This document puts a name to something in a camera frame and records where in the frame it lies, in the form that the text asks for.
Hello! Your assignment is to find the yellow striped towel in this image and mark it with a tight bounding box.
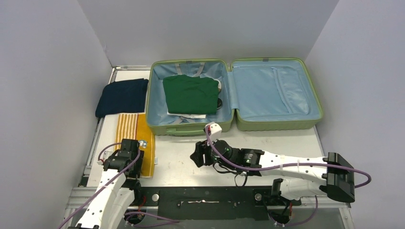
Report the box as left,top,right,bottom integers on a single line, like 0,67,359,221
115,113,155,178

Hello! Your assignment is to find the white shirt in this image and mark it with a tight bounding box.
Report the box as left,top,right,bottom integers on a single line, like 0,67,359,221
167,111,207,119

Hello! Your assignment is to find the black round cosmetic jar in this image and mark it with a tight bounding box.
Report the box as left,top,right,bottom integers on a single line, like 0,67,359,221
217,98,223,110

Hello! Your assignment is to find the green suitcase with blue lining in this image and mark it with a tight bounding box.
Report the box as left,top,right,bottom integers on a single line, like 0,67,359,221
146,58,323,136

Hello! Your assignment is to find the dark green cloth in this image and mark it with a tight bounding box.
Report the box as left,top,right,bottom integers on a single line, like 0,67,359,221
162,75,219,115

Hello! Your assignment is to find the white oval lotion bottle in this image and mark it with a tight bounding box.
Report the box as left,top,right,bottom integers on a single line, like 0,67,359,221
215,80,222,93

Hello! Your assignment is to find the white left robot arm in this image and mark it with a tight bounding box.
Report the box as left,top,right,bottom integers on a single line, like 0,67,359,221
65,138,144,229

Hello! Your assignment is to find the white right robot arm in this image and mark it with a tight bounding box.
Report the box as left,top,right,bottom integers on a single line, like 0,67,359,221
190,140,355,204

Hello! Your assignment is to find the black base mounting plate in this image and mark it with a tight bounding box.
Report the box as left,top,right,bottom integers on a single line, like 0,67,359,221
129,186,301,222

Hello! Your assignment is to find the navy blue folded cloth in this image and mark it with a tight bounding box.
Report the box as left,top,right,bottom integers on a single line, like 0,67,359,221
95,79,149,118

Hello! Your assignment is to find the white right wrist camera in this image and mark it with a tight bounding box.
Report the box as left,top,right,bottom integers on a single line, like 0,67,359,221
204,122,222,142

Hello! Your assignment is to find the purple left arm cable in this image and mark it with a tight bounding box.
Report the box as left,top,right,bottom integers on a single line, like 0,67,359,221
57,142,181,229

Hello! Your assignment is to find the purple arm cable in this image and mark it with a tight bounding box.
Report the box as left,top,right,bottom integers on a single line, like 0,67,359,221
57,142,181,229
205,125,372,228

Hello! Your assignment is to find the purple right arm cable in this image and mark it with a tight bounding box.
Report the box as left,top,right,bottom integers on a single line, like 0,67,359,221
205,125,372,228

